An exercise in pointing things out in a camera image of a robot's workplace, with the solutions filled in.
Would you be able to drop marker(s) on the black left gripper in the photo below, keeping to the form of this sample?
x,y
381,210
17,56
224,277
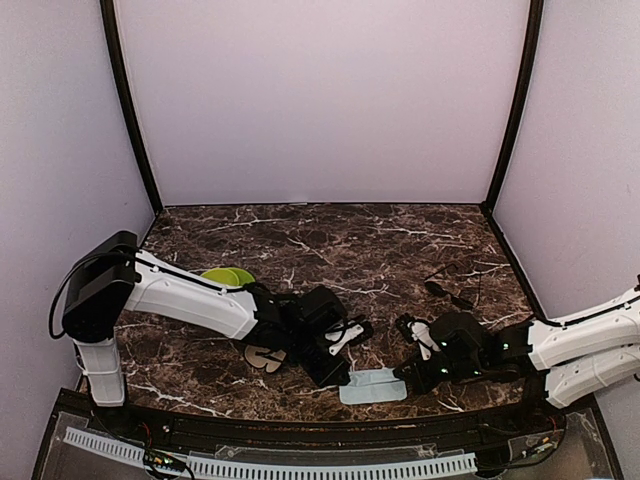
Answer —
x,y
327,377

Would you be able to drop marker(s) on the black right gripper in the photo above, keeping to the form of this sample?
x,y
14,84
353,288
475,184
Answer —
x,y
420,381

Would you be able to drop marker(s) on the black quilted glasses case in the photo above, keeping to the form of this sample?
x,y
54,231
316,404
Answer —
x,y
264,359

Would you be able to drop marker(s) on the blue cleaning cloth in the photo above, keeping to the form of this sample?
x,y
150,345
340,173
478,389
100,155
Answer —
x,y
372,386

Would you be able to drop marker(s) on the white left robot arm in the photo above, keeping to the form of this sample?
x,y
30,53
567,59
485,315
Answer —
x,y
117,275

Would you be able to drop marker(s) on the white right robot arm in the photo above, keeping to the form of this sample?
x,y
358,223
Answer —
x,y
560,360

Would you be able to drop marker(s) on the green bowl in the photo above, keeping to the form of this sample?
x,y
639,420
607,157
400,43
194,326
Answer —
x,y
230,276

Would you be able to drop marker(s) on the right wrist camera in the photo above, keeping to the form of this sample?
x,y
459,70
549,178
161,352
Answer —
x,y
416,330

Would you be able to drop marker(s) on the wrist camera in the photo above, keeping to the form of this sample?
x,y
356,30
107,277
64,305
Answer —
x,y
416,330
354,332

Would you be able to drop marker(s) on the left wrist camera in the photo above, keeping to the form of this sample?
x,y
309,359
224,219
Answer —
x,y
354,332

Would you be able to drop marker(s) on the black corner frame post left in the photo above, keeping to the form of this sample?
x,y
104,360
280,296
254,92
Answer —
x,y
121,81

